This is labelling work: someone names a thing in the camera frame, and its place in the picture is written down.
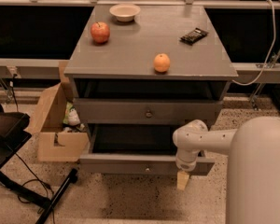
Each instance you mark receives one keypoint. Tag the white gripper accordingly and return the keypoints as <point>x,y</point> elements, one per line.
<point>186,163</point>

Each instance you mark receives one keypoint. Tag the grey drawer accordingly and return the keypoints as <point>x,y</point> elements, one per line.
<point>145,111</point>
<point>130,150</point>

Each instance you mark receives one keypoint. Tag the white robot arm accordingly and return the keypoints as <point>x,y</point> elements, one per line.
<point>253,170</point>

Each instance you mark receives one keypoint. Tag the grey top drawer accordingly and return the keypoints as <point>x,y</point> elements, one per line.
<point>145,111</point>

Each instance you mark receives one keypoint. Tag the grey drawer cabinet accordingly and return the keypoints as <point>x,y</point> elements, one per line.
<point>123,67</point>

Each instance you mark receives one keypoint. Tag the orange fruit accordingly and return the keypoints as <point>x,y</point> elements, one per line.
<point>161,63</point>

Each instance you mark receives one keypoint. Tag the white green bag in box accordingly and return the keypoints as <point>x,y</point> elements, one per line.
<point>71,117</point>

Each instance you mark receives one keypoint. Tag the cardboard box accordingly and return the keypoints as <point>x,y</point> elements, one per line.
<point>54,143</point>

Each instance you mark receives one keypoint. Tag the black snack packet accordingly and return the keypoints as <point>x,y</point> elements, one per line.
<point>194,36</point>

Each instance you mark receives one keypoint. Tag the red apple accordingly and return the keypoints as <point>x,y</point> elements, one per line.
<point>100,32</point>

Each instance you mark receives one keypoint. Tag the white bowl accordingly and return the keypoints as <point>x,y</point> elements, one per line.
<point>124,12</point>

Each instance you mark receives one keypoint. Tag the black stand with tray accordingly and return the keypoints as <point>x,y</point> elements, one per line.
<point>12,137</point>

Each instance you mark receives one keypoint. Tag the grey metal rail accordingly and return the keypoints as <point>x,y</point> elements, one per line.
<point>31,68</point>

